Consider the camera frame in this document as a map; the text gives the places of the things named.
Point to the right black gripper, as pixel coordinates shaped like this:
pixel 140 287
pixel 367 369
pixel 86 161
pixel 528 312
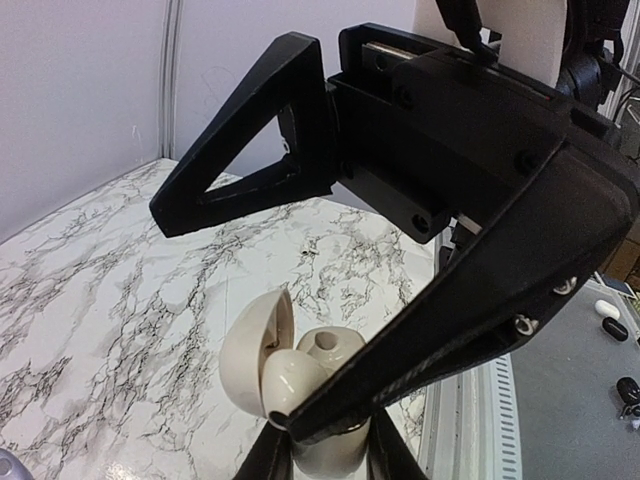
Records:
pixel 426 131

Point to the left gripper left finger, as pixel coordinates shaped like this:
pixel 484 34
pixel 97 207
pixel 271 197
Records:
pixel 270 457

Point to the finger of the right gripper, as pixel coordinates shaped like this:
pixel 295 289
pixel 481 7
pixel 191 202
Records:
pixel 537 249
pixel 271 143

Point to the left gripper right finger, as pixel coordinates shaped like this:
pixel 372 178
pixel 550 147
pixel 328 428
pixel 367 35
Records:
pixel 388 457

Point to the white charging case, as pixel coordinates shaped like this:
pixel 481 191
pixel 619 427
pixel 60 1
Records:
pixel 265 326

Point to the purple earbud charging case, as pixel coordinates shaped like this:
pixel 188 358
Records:
pixel 11 468

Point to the white case on right bench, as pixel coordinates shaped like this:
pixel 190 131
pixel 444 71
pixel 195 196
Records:
pixel 606 309

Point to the black case on right bench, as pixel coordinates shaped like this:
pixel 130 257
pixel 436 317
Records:
pixel 615 329

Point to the open black earbud case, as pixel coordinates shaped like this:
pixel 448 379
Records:
pixel 629 392

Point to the aluminium front rail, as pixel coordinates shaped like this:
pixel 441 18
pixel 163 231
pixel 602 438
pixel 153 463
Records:
pixel 471 426

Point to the right aluminium frame post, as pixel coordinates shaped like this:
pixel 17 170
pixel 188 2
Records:
pixel 168 77

